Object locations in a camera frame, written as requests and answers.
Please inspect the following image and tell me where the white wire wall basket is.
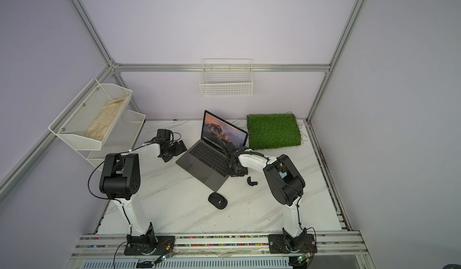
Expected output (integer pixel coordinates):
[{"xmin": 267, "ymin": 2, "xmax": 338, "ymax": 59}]
[{"xmin": 199, "ymin": 58, "xmax": 253, "ymax": 97}]

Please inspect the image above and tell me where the aluminium front rail frame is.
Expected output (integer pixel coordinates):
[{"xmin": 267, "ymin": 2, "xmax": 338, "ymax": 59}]
[{"xmin": 66, "ymin": 231, "xmax": 375, "ymax": 269}]

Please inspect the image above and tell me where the grey laptop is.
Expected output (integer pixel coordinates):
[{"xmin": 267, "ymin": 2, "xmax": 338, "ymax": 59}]
[{"xmin": 176, "ymin": 110, "xmax": 249, "ymax": 192}]

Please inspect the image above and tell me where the white mesh shelf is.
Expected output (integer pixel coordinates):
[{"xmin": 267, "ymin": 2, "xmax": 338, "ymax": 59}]
[
  {"xmin": 49, "ymin": 79, "xmax": 132, "ymax": 151},
  {"xmin": 78, "ymin": 109, "xmax": 145, "ymax": 167}
]

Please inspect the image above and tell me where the beige cloth in shelf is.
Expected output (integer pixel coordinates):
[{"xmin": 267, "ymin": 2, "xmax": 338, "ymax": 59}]
[{"xmin": 85, "ymin": 97, "xmax": 127, "ymax": 141}]

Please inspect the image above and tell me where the green artificial grass mat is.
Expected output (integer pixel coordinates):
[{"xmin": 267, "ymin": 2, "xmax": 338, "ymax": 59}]
[{"xmin": 247, "ymin": 113, "xmax": 302, "ymax": 150}]

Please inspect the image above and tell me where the black mouse battery cover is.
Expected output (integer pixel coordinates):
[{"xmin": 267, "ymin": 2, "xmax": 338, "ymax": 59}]
[{"xmin": 247, "ymin": 177, "xmax": 258, "ymax": 187}]

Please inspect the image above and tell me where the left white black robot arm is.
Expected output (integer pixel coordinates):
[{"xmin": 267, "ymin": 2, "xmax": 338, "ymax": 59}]
[{"xmin": 87, "ymin": 140, "xmax": 187, "ymax": 255}]

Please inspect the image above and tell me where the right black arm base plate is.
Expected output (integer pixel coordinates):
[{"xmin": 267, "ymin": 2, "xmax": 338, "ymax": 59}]
[{"xmin": 268, "ymin": 233, "xmax": 318, "ymax": 254}]

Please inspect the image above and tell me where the white lower mesh shelf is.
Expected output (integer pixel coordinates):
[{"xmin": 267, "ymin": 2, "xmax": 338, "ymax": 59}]
[{"xmin": 78, "ymin": 109, "xmax": 145, "ymax": 167}]

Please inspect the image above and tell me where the black wireless mouse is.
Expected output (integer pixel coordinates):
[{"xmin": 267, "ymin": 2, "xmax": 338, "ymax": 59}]
[{"xmin": 208, "ymin": 192, "xmax": 228, "ymax": 210}]

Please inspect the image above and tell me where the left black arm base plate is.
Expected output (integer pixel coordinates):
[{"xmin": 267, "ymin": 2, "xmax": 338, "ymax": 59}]
[{"xmin": 124, "ymin": 235, "xmax": 175, "ymax": 256}]

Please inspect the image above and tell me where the white upper mesh shelf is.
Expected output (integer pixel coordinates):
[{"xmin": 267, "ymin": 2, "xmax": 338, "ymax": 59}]
[{"xmin": 49, "ymin": 79, "xmax": 132, "ymax": 151}]

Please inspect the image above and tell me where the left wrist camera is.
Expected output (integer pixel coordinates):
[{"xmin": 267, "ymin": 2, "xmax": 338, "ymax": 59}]
[{"xmin": 155, "ymin": 128, "xmax": 173, "ymax": 142}]

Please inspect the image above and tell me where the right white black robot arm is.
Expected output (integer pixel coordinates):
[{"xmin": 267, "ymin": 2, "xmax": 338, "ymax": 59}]
[{"xmin": 227, "ymin": 147, "xmax": 307, "ymax": 252}]

